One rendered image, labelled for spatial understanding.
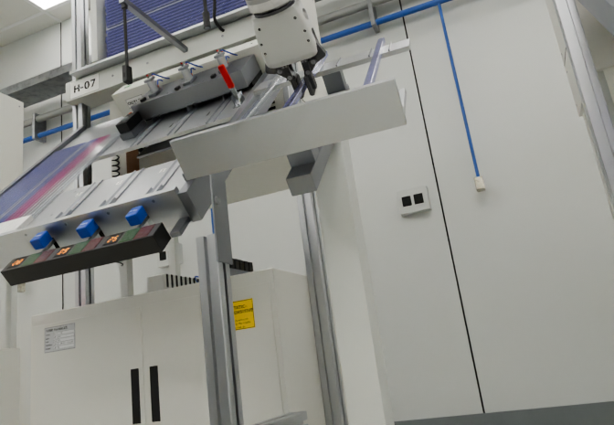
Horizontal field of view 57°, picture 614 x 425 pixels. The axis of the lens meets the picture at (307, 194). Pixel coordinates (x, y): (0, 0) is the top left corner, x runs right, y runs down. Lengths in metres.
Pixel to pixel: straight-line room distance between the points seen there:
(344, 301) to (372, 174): 2.06
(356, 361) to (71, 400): 0.82
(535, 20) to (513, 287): 1.32
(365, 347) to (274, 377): 0.34
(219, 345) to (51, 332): 0.73
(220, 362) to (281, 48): 0.54
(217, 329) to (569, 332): 2.04
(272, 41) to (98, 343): 0.85
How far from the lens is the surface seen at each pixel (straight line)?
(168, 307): 1.38
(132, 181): 1.23
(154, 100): 1.59
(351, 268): 0.96
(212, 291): 0.97
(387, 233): 2.90
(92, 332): 1.52
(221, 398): 0.96
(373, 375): 0.95
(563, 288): 2.78
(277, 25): 1.02
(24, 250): 1.27
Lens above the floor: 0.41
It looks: 16 degrees up
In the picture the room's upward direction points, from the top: 8 degrees counter-clockwise
